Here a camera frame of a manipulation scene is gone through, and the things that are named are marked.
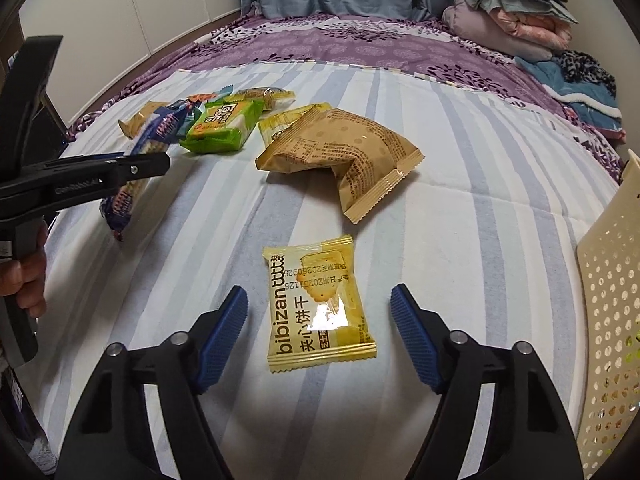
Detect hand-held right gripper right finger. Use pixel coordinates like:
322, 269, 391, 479
390, 284, 586, 480

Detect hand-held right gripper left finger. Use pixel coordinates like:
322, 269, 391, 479
54, 285, 249, 480

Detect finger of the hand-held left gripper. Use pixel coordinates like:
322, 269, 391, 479
42, 154, 129, 171
30, 152, 171, 213

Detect long blue cracker packet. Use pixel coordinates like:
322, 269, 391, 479
100, 105, 191, 243

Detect yellow biscuit packet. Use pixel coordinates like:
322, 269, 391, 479
263, 234, 377, 375
257, 102, 333, 146

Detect light blue snack packet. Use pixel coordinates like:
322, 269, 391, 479
182, 85, 235, 121

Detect green cracker packet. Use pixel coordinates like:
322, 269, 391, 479
179, 99, 266, 154

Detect cream perforated plastic basket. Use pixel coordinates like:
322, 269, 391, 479
576, 149, 640, 480

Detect person's left hand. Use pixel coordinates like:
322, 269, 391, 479
0, 222, 49, 319

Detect small tan snack packet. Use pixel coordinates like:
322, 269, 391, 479
118, 101, 171, 141

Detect striped bed sheet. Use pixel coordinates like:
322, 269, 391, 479
37, 62, 623, 480

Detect white wardrobe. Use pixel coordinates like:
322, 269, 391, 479
17, 0, 243, 96

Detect clear packet with brown snack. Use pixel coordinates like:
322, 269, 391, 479
227, 87, 296, 111

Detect large tan snack bag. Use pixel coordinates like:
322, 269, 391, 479
255, 108, 425, 224

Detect purple floral bed sheet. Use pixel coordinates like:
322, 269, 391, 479
65, 10, 626, 171

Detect blue fleece blanket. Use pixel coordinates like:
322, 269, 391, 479
515, 52, 626, 141

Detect leopard print cloth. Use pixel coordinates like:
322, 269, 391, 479
552, 50, 618, 103

